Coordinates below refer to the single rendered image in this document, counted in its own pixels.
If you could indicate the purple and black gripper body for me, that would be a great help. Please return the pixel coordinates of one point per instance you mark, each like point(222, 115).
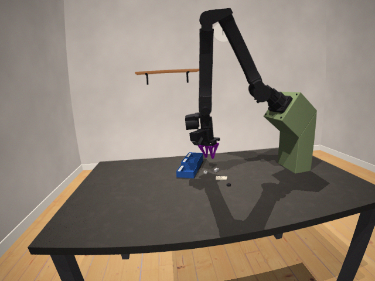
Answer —
point(211, 142)

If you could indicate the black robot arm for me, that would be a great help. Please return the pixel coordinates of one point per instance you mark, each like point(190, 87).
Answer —
point(277, 101)

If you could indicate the blue open bin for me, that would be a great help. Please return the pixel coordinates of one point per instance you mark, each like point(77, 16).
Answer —
point(190, 165)

